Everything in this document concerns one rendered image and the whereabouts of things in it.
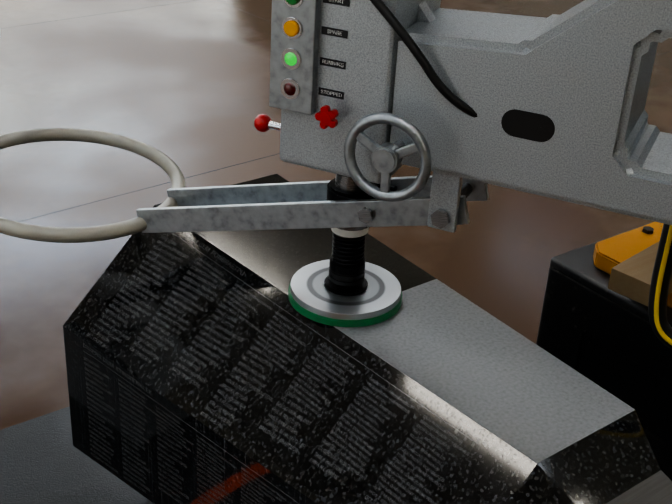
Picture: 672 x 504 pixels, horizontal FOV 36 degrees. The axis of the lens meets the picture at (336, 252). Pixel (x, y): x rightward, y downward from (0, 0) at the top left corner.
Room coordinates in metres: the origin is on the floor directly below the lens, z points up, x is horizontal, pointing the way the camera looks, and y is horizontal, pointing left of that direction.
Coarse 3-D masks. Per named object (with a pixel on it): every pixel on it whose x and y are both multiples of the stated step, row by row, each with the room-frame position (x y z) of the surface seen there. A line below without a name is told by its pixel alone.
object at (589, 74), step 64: (640, 0) 1.44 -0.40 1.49; (448, 64) 1.55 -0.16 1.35; (512, 64) 1.51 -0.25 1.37; (576, 64) 1.47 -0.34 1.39; (640, 64) 1.45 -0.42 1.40; (448, 128) 1.54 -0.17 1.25; (512, 128) 1.50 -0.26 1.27; (576, 128) 1.46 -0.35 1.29; (640, 128) 1.54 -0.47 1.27; (448, 192) 1.55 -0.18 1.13; (576, 192) 1.46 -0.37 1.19; (640, 192) 1.42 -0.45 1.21
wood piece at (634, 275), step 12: (648, 252) 1.97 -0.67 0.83; (624, 264) 1.90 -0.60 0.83; (636, 264) 1.91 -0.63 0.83; (648, 264) 1.91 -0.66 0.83; (612, 276) 1.88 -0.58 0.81; (624, 276) 1.86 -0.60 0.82; (636, 276) 1.85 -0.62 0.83; (648, 276) 1.86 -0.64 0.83; (612, 288) 1.88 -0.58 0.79; (624, 288) 1.86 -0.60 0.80; (636, 288) 1.84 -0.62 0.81; (648, 288) 1.82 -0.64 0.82; (636, 300) 1.84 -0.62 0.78; (648, 300) 1.82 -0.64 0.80
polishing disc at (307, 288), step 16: (304, 272) 1.75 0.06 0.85; (320, 272) 1.76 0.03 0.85; (368, 272) 1.77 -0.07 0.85; (384, 272) 1.77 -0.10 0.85; (304, 288) 1.69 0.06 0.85; (320, 288) 1.69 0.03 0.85; (368, 288) 1.70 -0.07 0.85; (384, 288) 1.71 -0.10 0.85; (400, 288) 1.71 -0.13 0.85; (304, 304) 1.64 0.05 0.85; (320, 304) 1.63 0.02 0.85; (336, 304) 1.64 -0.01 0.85; (352, 304) 1.64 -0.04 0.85; (368, 304) 1.64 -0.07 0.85; (384, 304) 1.65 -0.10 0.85
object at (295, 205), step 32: (192, 192) 1.90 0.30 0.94; (224, 192) 1.87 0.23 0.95; (256, 192) 1.84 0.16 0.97; (288, 192) 1.82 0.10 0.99; (320, 192) 1.79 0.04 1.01; (480, 192) 1.67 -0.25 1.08; (160, 224) 1.80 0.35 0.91; (192, 224) 1.78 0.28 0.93; (224, 224) 1.75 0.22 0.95; (256, 224) 1.72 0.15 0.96; (288, 224) 1.69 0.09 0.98; (320, 224) 1.67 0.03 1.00; (352, 224) 1.64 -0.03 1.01; (384, 224) 1.62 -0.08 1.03; (416, 224) 1.60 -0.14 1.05
